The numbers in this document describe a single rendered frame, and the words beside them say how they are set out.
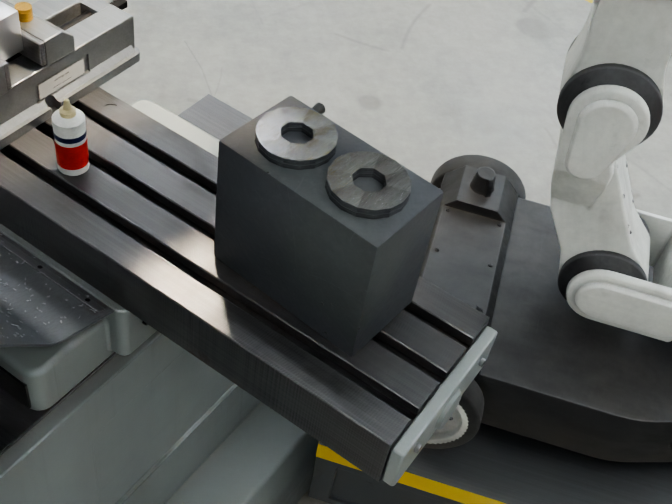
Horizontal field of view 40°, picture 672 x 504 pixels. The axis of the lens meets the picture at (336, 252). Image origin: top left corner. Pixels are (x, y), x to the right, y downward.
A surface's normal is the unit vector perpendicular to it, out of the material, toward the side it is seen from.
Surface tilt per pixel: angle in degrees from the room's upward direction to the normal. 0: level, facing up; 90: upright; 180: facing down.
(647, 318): 90
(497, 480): 0
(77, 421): 90
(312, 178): 0
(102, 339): 90
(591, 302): 90
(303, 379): 0
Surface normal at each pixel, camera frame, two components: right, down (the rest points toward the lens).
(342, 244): -0.63, 0.51
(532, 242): 0.12, -0.67
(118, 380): 0.81, 0.49
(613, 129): -0.27, 0.68
